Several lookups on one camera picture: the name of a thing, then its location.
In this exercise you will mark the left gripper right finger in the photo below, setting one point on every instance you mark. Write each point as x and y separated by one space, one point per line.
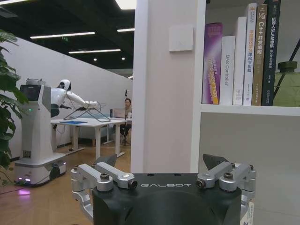
225 173

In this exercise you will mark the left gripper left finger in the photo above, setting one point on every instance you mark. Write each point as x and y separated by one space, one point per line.
106 174

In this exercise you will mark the white label tag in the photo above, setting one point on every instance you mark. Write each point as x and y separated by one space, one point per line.
249 213

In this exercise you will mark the white office desk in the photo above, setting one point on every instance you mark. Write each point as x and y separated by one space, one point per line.
93 123

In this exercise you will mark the pale laptop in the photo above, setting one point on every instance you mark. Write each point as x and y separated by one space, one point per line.
120 113

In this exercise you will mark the blue sheet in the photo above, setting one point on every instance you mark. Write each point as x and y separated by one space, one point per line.
69 121

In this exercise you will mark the person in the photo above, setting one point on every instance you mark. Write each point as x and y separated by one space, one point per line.
128 103

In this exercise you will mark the white wheeled service robot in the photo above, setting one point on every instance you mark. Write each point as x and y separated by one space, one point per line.
37 131

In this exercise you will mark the black tripod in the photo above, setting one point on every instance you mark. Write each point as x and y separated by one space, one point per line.
126 93

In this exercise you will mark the white humanoid robot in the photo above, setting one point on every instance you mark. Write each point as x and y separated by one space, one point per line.
70 95

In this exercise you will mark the white bookshelf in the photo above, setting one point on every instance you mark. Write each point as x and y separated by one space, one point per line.
164 93

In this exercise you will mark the white DAS Controller book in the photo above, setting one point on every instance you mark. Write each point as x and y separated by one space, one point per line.
227 70

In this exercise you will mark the green faceted vase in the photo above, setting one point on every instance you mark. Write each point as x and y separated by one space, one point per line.
288 86

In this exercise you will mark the purple book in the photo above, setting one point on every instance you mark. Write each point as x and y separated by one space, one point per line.
212 65

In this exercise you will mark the plain white book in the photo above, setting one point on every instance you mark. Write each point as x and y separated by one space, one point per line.
240 58

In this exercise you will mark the white book orange title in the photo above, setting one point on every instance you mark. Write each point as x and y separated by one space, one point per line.
250 58

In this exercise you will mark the gold C++ book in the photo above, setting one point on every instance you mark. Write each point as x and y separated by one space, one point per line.
259 58

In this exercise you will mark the dark SLAM book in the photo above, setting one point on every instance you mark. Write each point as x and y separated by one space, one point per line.
270 58

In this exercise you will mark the long ceiling light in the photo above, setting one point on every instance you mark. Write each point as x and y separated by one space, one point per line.
62 35
125 30
93 51

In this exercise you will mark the green leafy plant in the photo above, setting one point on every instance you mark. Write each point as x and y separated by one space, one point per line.
8 82

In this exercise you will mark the green exit sign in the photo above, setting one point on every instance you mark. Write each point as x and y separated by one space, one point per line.
65 39

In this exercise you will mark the white square wall panel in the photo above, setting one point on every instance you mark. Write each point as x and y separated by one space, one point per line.
181 39

